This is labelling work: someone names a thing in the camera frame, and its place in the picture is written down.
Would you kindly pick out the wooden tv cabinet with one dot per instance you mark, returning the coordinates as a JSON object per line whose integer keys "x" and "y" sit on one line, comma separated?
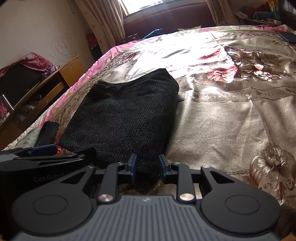
{"x": 32, "y": 105}

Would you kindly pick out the maroon window seat cushion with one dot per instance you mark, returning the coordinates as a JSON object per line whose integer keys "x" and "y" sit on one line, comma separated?
{"x": 169, "y": 16}

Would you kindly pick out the dark grey checked pants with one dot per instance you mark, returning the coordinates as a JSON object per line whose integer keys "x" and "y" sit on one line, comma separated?
{"x": 118, "y": 120}

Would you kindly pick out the beige left curtain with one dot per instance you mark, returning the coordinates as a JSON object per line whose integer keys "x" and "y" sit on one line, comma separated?
{"x": 105, "y": 18}

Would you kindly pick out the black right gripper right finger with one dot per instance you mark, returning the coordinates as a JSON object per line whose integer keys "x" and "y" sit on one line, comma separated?
{"x": 180, "y": 175}

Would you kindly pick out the black television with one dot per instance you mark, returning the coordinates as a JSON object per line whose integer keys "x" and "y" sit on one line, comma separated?
{"x": 18, "y": 81}

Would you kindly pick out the beige curtain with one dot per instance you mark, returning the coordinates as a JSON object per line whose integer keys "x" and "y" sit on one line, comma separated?
{"x": 222, "y": 12}
{"x": 105, "y": 18}

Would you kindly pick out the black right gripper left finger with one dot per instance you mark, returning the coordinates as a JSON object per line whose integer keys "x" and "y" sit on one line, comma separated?
{"x": 113, "y": 176}

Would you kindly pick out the cluttered bedside items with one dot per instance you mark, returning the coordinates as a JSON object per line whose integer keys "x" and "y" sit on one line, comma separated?
{"x": 265, "y": 12}

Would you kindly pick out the black smartphone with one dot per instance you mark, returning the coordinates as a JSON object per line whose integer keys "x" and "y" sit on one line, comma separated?
{"x": 289, "y": 37}

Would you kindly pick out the pink cloth on television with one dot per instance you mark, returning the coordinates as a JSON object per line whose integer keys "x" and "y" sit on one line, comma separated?
{"x": 33, "y": 61}

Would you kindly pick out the floral satin bedspread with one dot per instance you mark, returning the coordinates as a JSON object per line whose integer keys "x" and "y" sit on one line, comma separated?
{"x": 236, "y": 109}

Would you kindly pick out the black folded garment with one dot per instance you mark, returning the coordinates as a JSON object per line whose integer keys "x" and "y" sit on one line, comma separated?
{"x": 47, "y": 134}

